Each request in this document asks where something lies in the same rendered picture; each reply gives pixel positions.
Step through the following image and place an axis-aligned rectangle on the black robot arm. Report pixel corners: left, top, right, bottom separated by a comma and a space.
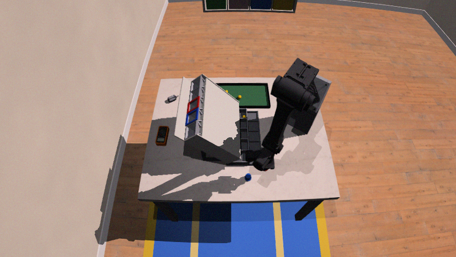
245, 58, 320, 171

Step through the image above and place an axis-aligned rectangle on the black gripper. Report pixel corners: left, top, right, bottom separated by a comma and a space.
264, 157, 274, 170

